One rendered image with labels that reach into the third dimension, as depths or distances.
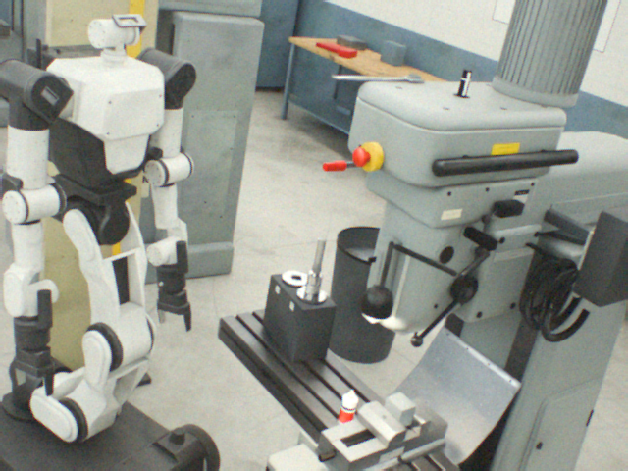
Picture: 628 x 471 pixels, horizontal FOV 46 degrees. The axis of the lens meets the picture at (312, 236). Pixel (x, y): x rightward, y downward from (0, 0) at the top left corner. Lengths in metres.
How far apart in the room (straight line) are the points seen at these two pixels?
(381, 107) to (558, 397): 1.11
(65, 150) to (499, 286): 1.14
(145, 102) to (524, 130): 0.92
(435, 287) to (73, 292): 2.08
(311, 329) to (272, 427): 1.38
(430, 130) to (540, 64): 0.39
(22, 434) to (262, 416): 1.37
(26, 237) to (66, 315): 1.63
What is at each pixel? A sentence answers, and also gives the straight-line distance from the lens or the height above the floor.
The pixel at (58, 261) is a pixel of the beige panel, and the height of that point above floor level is 0.64.
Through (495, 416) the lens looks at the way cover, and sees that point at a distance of 2.19.
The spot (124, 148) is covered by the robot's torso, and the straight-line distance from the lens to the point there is 1.94.
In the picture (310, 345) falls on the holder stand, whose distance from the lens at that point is 2.26.
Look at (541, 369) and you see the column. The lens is 2.16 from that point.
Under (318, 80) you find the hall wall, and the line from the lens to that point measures 8.99.
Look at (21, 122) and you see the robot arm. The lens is 1.82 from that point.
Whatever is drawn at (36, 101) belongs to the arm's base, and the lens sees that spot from 1.79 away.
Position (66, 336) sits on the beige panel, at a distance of 3.58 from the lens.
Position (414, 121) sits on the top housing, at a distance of 1.49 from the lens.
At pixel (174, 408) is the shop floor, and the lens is 3.58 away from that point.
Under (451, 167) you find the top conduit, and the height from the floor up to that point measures 1.80.
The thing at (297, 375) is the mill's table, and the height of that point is 0.96.
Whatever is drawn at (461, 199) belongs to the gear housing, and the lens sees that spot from 1.63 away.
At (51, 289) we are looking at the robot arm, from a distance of 1.97.
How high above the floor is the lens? 2.22
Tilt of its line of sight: 24 degrees down
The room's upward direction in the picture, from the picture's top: 11 degrees clockwise
